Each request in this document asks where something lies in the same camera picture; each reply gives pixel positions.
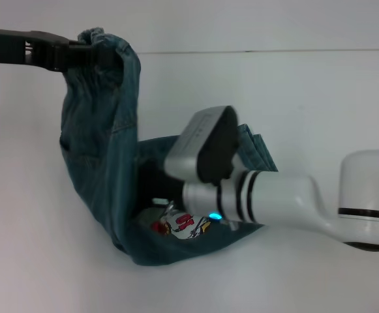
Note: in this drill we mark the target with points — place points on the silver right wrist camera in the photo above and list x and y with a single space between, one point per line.
192 146

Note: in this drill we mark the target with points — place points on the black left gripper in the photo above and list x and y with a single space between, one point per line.
6 45

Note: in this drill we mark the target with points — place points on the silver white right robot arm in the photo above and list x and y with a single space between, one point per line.
290 199

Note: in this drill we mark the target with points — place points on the blue denim shorts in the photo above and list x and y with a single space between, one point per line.
91 130

